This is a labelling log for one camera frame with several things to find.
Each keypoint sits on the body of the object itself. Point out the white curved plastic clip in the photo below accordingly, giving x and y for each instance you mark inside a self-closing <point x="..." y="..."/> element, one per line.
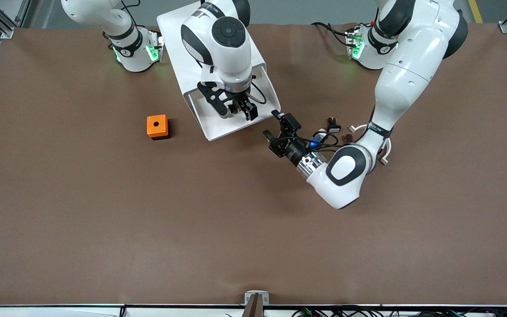
<point x="357" y="128"/>

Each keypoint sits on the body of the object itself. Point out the black switch with white face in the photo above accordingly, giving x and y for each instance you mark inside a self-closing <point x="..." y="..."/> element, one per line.
<point x="333" y="127"/>

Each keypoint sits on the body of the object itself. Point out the white drawer cabinet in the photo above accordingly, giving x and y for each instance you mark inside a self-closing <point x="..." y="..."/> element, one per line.
<point x="175" y="53"/>

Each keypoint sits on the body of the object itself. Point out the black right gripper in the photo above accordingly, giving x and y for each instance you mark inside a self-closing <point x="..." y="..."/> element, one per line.
<point x="239" y="105"/>

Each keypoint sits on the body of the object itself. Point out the grey bracket with brown bar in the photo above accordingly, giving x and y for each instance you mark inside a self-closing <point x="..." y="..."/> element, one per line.
<point x="250" y="297"/>

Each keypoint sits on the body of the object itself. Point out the brown terminal block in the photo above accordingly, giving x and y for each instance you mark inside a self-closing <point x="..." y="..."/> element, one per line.
<point x="349" y="138"/>

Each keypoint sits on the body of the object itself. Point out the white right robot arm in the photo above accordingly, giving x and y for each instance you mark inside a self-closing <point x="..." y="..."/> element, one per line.
<point x="222" y="44"/>

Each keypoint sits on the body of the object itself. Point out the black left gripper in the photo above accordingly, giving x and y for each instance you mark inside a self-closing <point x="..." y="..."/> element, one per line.
<point x="292" y="150"/>

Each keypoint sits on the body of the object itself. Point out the orange box with round hole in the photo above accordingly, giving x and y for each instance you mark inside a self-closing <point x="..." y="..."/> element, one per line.
<point x="156" y="124"/>

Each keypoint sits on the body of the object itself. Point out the white edge board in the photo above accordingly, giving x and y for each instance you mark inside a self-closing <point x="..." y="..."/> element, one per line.
<point x="38" y="312"/>

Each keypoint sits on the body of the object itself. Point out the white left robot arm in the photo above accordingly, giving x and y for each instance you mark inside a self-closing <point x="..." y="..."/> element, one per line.
<point x="412" y="66"/>

